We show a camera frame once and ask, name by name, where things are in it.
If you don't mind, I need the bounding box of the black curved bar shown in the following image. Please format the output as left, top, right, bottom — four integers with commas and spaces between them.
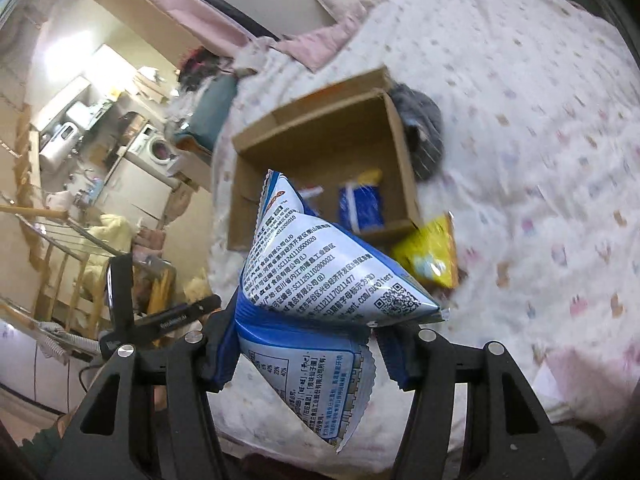
120, 0, 281, 42

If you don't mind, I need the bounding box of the cardboard box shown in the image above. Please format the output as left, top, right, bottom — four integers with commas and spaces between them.
227, 66, 424, 253

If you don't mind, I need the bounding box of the white water heater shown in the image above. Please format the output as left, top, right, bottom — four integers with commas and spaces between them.
37, 122, 83, 173

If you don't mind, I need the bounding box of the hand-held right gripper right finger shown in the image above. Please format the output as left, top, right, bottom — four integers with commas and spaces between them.
376, 326, 576, 480

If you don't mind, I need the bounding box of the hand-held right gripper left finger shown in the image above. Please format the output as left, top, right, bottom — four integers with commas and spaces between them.
45, 294, 241, 480

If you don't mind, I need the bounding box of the white washing machine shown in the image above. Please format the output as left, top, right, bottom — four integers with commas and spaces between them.
125, 122, 183, 181

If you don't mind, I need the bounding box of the white printed blanket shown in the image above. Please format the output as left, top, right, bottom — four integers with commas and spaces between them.
207, 0, 640, 441

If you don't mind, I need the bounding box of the pink curtain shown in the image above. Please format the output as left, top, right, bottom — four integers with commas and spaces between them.
102, 0, 251, 56

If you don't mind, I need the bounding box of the blue white snack packet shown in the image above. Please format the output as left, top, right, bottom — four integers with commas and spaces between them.
235, 170, 446, 453
339, 182, 386, 233

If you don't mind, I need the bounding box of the wooden drying rack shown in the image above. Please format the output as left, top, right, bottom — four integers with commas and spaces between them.
0, 200, 176, 341

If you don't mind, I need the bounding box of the grey striped cloth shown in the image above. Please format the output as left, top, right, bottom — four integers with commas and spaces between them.
390, 84, 446, 183

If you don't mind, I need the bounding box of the pale yellow towel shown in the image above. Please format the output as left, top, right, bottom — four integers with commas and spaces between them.
97, 214, 136, 256

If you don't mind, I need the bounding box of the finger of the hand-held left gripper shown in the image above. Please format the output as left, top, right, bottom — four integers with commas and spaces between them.
100, 294, 223, 356
106, 255, 137, 334

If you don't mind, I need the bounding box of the pink blanket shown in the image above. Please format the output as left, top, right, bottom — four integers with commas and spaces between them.
272, 10, 381, 73

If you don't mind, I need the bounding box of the teal cushion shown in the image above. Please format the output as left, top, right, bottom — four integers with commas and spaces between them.
175, 76, 238, 153

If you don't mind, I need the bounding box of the pile of clothes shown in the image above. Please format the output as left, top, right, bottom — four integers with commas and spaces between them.
177, 46, 236, 88

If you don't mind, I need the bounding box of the white cabinet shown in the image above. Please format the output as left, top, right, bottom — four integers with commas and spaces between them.
102, 155, 171, 221

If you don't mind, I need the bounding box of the yellow snack packet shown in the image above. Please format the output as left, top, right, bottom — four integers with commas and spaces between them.
390, 212, 461, 291

